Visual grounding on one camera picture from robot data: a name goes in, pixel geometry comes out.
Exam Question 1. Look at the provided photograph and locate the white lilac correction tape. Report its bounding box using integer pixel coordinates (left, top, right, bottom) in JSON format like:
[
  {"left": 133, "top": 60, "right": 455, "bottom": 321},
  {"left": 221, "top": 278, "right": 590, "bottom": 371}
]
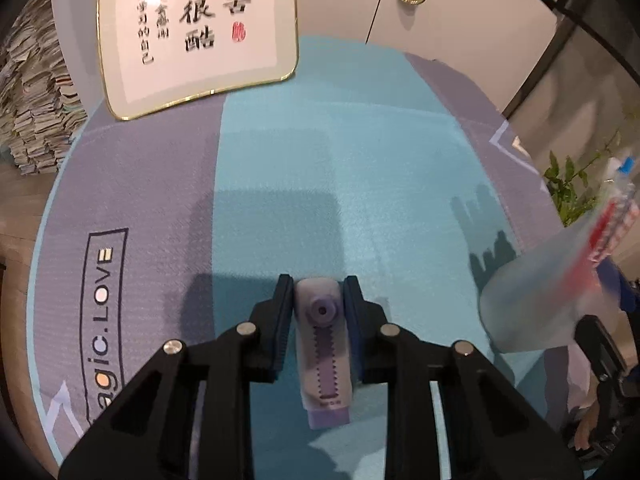
[{"left": 291, "top": 277, "right": 353, "bottom": 430}]

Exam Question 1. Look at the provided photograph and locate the tall stack of papers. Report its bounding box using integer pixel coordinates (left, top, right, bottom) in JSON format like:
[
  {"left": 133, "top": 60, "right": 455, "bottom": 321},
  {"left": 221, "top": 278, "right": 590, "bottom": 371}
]
[{"left": 0, "top": 0, "right": 88, "bottom": 176}]

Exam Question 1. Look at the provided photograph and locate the framed calligraphy sign board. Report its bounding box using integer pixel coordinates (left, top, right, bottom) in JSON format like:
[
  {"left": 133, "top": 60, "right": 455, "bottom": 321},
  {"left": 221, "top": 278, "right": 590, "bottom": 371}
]
[{"left": 96, "top": 0, "right": 300, "bottom": 122}]

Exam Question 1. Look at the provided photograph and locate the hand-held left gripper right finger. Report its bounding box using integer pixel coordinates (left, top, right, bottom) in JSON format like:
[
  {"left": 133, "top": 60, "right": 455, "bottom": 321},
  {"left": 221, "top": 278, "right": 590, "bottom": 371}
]
[{"left": 342, "top": 275, "right": 585, "bottom": 480}]

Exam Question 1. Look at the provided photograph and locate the green leafy plant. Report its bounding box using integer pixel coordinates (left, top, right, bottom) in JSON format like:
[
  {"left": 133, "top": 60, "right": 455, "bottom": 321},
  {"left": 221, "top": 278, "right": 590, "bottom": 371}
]
[{"left": 542, "top": 130, "right": 626, "bottom": 228}]

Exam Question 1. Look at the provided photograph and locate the blue grey printed desk mat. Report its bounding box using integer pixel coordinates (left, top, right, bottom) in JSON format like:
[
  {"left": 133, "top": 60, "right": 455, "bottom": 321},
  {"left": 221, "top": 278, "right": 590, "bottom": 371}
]
[{"left": 27, "top": 35, "right": 621, "bottom": 480}]

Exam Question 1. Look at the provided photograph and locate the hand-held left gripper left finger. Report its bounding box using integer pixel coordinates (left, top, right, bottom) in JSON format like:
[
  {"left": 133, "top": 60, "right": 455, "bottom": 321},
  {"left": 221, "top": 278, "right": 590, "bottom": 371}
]
[{"left": 59, "top": 274, "right": 296, "bottom": 480}]

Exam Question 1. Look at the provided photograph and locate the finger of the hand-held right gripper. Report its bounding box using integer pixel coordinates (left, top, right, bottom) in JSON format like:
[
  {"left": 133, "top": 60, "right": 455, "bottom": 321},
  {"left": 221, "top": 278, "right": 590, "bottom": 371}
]
[
  {"left": 597, "top": 257, "right": 640, "bottom": 311},
  {"left": 572, "top": 314, "right": 633, "bottom": 401}
]

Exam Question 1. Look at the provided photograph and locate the pink patterned pen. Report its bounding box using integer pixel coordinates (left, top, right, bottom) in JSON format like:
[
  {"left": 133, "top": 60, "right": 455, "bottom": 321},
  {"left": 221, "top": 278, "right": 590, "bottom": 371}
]
[{"left": 597, "top": 180, "right": 638, "bottom": 261}]

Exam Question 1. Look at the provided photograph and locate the white lower cabinet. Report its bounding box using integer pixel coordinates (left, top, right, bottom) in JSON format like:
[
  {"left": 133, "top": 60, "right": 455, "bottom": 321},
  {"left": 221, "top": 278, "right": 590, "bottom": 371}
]
[{"left": 295, "top": 0, "right": 573, "bottom": 111}]

